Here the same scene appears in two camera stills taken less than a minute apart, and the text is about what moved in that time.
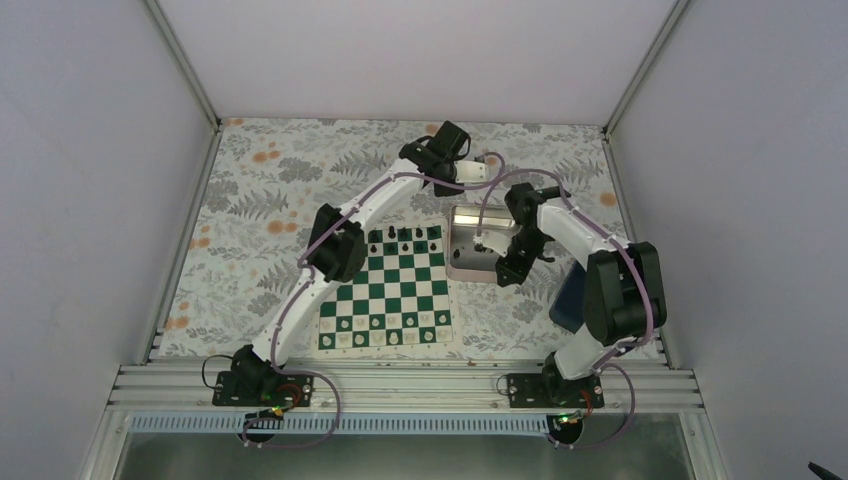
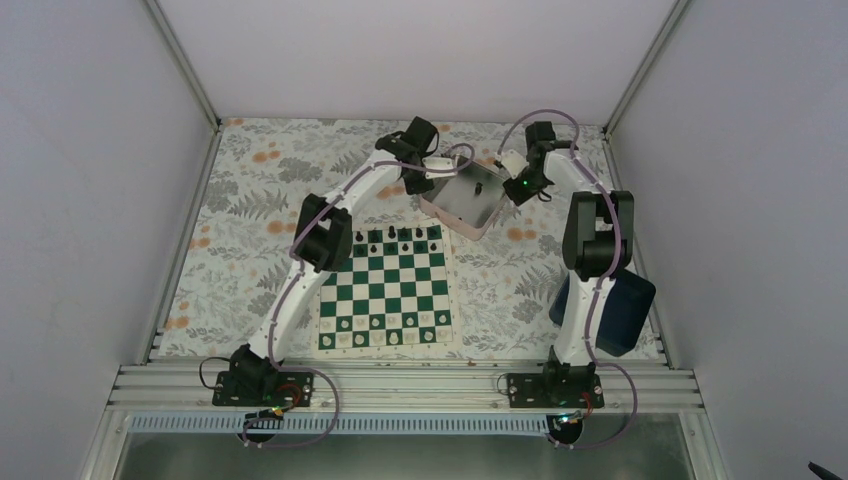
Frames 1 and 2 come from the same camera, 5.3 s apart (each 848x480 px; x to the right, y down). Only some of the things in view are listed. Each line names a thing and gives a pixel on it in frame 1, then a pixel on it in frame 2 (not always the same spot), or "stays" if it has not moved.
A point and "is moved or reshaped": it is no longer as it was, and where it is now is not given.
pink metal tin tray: [465, 262] is moved or reshaped
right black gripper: [518, 274] to [517, 195]
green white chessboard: [401, 301] stays
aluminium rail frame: [403, 387] stays
